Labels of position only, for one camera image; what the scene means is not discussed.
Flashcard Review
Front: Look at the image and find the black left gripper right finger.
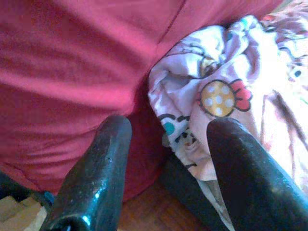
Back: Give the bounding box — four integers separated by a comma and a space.
206, 117, 308, 231

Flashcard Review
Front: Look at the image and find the pink cartoon print blanket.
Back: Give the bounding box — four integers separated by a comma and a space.
148, 0, 308, 193

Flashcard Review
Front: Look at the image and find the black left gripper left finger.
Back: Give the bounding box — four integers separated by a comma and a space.
40, 115, 132, 231

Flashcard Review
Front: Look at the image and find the red pillow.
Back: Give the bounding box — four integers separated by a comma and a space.
0, 0, 284, 203

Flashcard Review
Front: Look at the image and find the brown cardboard piece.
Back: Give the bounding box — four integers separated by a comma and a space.
0, 196, 48, 231

